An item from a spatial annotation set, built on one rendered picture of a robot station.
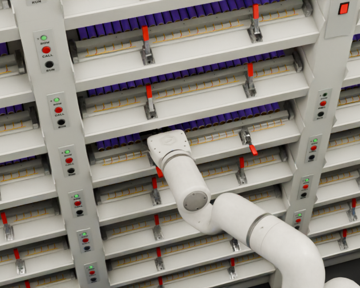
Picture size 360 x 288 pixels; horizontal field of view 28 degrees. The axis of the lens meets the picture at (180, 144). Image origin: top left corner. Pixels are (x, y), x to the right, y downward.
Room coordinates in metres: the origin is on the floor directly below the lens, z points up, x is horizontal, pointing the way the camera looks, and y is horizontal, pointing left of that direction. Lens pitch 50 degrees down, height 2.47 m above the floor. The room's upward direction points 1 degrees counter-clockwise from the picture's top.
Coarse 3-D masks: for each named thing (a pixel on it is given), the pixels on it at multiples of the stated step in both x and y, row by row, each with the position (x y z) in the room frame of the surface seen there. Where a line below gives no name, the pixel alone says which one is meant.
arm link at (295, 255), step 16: (272, 224) 0.85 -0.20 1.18; (256, 240) 0.82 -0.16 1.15; (272, 240) 0.81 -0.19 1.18; (288, 240) 0.80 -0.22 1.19; (304, 240) 0.80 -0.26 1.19; (272, 256) 0.78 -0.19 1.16; (288, 256) 0.77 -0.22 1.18; (304, 256) 0.76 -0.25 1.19; (320, 256) 0.77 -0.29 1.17; (288, 272) 0.75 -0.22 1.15; (304, 272) 0.74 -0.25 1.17; (320, 272) 0.74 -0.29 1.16
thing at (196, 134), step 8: (280, 112) 1.37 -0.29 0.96; (248, 120) 1.34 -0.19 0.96; (256, 120) 1.34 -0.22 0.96; (264, 120) 1.34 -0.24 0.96; (272, 120) 1.35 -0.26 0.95; (208, 128) 1.31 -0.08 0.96; (216, 128) 1.31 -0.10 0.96; (224, 128) 1.31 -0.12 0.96; (232, 128) 1.31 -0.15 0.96; (240, 128) 1.32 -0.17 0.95; (192, 136) 1.28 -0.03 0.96; (200, 136) 1.29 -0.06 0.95; (232, 136) 1.30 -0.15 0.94; (136, 144) 1.26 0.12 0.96; (104, 152) 1.23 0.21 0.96; (112, 152) 1.23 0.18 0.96; (120, 152) 1.23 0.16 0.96; (128, 152) 1.24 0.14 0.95; (136, 152) 1.24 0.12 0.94; (96, 160) 1.21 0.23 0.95; (104, 160) 1.21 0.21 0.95; (112, 160) 1.22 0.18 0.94
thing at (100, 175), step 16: (288, 112) 1.37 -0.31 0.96; (256, 128) 1.33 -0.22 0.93; (272, 128) 1.33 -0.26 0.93; (288, 128) 1.34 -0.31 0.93; (304, 128) 1.31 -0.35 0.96; (192, 144) 1.28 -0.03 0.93; (208, 144) 1.28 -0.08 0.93; (224, 144) 1.28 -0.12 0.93; (240, 144) 1.28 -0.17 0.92; (256, 144) 1.28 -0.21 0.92; (272, 144) 1.30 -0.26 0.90; (128, 160) 1.22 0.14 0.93; (144, 160) 1.23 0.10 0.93; (208, 160) 1.25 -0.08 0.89; (96, 176) 1.18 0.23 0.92; (112, 176) 1.18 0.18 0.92; (128, 176) 1.19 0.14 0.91; (144, 176) 1.21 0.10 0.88
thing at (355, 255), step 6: (354, 252) 1.45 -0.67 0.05; (330, 258) 1.43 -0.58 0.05; (336, 258) 1.43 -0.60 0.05; (342, 258) 1.44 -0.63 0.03; (348, 258) 1.44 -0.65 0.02; (354, 258) 1.45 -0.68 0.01; (324, 264) 1.42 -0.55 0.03; (330, 264) 1.43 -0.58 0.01; (264, 276) 1.35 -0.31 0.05; (240, 282) 1.33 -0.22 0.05; (246, 282) 1.33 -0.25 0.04; (252, 282) 1.34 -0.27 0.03; (258, 282) 1.35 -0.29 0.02; (264, 282) 1.35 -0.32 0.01
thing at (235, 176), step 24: (216, 168) 1.33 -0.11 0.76; (240, 168) 1.32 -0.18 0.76; (264, 168) 1.34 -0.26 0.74; (288, 168) 1.34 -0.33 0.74; (96, 192) 1.23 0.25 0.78; (120, 192) 1.25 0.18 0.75; (144, 192) 1.25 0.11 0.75; (168, 192) 1.25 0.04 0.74; (216, 192) 1.26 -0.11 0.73; (240, 192) 1.29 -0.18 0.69; (120, 216) 1.18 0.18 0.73
